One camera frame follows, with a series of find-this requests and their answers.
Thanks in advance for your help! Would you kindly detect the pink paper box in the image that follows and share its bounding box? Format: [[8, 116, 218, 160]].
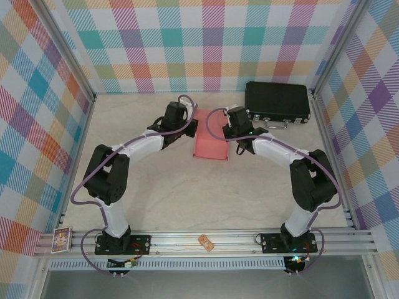
[[192, 108, 231, 162]]

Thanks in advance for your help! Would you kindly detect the black carrying case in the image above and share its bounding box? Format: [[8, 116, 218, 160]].
[[244, 81, 312, 129]]

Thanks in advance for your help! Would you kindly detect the grey metal shelf panel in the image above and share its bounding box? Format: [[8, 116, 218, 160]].
[[40, 269, 375, 299]]

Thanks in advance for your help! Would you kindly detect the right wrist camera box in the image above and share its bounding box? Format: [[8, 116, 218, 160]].
[[224, 105, 248, 115]]

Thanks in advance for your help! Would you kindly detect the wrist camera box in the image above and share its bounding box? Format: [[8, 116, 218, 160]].
[[224, 105, 248, 115], [178, 95, 196, 110]]

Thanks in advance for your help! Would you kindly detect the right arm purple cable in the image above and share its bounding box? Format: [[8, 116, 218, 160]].
[[206, 107, 341, 277]]

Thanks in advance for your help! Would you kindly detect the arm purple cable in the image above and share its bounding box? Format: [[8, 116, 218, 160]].
[[206, 107, 341, 277], [71, 93, 199, 275]]

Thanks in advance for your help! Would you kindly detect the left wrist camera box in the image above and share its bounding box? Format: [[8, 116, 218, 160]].
[[178, 95, 196, 110]]

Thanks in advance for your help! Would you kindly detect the aluminium side rail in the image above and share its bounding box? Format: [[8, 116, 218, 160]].
[[310, 88, 358, 231], [55, 92, 97, 233]]

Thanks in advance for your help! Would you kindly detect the orange tag on rail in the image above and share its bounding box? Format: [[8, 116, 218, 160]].
[[197, 234, 215, 252]]

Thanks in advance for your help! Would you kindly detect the long aluminium mounting rail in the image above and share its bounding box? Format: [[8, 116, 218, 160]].
[[32, 229, 378, 258]]

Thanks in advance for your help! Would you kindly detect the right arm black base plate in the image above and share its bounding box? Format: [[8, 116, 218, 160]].
[[260, 232, 319, 255]]

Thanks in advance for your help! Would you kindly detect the aluminium frame post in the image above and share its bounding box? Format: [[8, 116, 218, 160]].
[[36, 0, 97, 102], [309, 0, 373, 99]]

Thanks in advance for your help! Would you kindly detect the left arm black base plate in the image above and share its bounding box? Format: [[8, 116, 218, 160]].
[[94, 234, 152, 256]]

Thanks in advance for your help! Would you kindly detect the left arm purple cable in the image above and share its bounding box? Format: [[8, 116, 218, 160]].
[[71, 93, 199, 275]]

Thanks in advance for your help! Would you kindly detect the white slotted cable duct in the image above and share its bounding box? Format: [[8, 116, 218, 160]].
[[49, 257, 286, 271]]

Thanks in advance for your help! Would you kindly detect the picture card on rail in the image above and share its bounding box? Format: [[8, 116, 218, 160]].
[[51, 227, 74, 254]]

